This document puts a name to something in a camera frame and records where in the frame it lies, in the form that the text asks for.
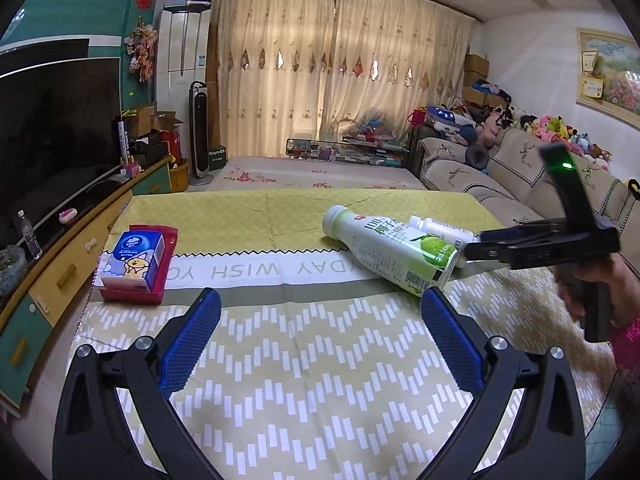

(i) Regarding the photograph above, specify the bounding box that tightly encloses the white standing air conditioner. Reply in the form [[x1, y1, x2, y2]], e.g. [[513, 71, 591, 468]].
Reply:
[[154, 0, 213, 162]]

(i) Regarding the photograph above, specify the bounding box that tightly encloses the beige sectional sofa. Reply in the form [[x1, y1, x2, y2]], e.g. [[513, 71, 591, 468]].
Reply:
[[418, 128, 639, 272]]

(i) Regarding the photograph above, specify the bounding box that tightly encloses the yellow patterned tablecloth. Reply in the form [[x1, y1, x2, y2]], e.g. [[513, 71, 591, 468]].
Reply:
[[67, 187, 616, 480]]

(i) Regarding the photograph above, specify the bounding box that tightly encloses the black tower fan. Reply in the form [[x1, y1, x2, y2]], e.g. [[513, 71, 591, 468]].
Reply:
[[189, 80, 213, 186]]

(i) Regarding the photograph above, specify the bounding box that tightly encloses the clear water bottle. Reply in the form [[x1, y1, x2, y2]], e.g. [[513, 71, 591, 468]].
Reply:
[[17, 210, 43, 260]]

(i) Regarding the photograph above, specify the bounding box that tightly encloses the cream embroidered curtain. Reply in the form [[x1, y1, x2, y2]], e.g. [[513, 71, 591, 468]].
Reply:
[[214, 0, 474, 157]]

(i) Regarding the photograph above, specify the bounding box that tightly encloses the cardboard boxes stack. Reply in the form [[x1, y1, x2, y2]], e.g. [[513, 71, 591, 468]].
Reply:
[[462, 54, 512, 108]]

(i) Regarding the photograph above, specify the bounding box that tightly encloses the framed floral painting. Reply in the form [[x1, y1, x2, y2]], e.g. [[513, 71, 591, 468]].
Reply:
[[576, 27, 639, 129]]

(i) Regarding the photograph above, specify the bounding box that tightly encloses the pile of plush toys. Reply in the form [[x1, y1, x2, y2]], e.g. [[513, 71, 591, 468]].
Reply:
[[473, 79, 612, 170]]

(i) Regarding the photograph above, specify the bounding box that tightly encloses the green yellow tv cabinet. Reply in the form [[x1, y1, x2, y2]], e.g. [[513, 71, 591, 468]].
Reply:
[[1, 157, 170, 418]]

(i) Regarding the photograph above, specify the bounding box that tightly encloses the coconut water bottle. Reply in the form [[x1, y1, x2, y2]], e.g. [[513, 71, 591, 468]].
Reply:
[[322, 205, 459, 297]]

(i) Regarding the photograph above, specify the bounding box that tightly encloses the small white bottle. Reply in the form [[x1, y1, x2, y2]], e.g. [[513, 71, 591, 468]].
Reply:
[[408, 216, 480, 269]]

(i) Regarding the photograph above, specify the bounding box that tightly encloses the floral mattress pad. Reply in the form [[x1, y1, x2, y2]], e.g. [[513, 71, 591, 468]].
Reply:
[[204, 156, 424, 191]]

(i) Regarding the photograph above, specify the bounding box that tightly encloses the glass coffee table with clutter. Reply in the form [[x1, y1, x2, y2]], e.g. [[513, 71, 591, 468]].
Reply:
[[285, 138, 408, 168]]

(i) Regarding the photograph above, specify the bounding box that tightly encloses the black neck pillow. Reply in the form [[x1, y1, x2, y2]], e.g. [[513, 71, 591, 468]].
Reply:
[[464, 144, 489, 171]]

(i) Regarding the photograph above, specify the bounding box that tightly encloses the black television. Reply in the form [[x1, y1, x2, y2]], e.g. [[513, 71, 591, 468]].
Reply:
[[1, 39, 120, 246]]

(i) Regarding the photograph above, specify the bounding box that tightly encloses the person's right hand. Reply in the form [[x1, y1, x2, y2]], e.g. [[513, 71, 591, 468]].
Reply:
[[552, 254, 640, 330]]

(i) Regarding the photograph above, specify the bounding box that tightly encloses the red tissue tray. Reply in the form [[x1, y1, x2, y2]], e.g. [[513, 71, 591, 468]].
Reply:
[[94, 224, 178, 306]]

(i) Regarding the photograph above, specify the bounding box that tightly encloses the blue tissue pack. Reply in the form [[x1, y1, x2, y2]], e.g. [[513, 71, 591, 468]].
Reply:
[[100, 230, 165, 292]]

